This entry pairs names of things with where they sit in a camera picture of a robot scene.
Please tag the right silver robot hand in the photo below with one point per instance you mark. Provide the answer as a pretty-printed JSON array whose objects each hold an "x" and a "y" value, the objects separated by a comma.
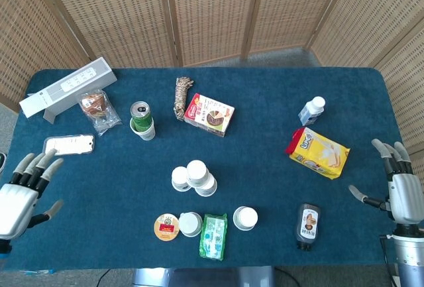
[{"x": 405, "y": 197}]

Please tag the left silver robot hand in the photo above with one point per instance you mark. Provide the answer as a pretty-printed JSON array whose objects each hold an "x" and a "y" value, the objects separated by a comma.
[{"x": 16, "y": 204}]

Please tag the paper cup blue flower fern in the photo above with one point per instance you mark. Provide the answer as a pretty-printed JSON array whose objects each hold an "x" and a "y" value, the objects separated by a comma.
[{"x": 179, "y": 177}]

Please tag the paper cup green flower print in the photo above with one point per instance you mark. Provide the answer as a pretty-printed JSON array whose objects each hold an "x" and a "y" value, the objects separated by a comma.
[{"x": 197, "y": 169}]

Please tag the paper cup blue dandelion print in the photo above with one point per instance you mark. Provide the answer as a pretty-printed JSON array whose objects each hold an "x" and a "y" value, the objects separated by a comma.
[{"x": 208, "y": 190}]

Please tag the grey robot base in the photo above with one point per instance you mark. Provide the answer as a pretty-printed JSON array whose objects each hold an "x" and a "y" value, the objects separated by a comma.
[{"x": 198, "y": 278}]

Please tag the stacked paper cups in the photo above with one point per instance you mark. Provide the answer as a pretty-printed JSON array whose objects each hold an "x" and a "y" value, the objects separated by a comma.
[{"x": 148, "y": 133}]

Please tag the paper cup green fern print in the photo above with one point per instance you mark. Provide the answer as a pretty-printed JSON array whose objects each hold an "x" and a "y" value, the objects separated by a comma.
[{"x": 245, "y": 217}]

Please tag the paper cup holding jar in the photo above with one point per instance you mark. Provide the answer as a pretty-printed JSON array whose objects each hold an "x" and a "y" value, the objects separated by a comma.
[{"x": 193, "y": 234}]

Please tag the black white shoe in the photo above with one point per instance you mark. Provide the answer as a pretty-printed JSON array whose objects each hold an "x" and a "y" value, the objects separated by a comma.
[{"x": 2, "y": 161}]

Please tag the phone case retail pack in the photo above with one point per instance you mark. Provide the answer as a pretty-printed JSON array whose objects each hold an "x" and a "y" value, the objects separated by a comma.
[{"x": 73, "y": 144}]

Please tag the yellow biscuit bag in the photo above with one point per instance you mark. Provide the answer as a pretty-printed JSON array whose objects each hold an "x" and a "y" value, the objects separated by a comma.
[{"x": 321, "y": 152}]

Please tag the dark sauce squeeze bottle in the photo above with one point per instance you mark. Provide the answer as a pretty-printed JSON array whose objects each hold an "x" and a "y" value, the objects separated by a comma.
[{"x": 308, "y": 227}]

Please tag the pastry in clear bag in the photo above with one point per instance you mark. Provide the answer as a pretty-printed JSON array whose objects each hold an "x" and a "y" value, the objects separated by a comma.
[{"x": 97, "y": 109}]

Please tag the white power strip box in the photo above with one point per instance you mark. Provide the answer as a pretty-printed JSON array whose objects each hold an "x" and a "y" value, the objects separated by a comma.
[{"x": 66, "y": 88}]

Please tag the white bottle blue label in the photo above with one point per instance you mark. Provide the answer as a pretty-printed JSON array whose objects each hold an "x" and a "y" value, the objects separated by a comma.
[{"x": 311, "y": 111}]

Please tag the blue table cloth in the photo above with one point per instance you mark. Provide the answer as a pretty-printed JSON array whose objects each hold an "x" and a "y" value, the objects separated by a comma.
[{"x": 265, "y": 184}]

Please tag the round gold candy tin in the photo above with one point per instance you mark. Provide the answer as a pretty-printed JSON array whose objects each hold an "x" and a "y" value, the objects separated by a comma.
[{"x": 166, "y": 227}]

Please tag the green drink can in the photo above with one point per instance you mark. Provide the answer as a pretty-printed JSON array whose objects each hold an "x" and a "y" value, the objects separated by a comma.
[{"x": 140, "y": 114}]

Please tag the white jar grey lid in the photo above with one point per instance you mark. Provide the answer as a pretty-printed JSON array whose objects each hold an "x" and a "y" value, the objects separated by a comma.
[{"x": 189, "y": 221}]

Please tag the green tissue pack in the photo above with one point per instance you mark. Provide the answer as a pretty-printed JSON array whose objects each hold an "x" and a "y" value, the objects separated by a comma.
[{"x": 212, "y": 237}]

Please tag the red white food box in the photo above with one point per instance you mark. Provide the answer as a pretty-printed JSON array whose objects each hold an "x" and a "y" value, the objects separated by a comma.
[{"x": 210, "y": 114}]

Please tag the wicker folding screen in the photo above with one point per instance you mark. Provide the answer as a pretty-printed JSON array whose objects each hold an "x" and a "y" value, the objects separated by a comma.
[{"x": 212, "y": 12}]

